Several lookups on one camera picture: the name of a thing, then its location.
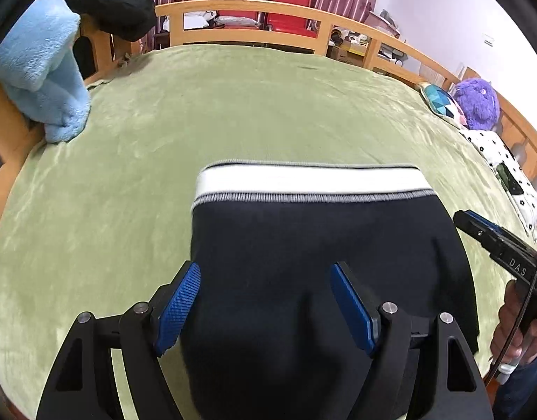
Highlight black phone on pillow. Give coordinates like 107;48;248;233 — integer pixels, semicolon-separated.
495;162;524;195

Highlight light blue fleece blanket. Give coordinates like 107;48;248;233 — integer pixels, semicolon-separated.
0;0;91;143

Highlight person's right hand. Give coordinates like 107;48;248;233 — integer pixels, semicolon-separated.
489;279;537;368

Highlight black cable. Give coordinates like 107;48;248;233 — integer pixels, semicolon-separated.
484;174;537;386

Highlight black pants with white stripe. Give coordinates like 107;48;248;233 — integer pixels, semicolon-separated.
181;161;479;419

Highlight teal geometric cushion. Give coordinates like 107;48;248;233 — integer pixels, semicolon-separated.
418;83;467;129

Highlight white black-dotted pillow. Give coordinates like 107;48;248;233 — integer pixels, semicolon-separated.
459;127;537;242

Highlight green fleece bed blanket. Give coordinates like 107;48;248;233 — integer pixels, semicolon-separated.
0;44;524;418

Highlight black garment on headboard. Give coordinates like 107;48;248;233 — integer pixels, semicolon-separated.
65;0;156;42

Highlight wooden bed frame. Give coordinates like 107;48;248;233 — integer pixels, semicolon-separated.
0;0;537;251

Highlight purple plush toy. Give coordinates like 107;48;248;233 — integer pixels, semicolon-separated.
452;78;500;130

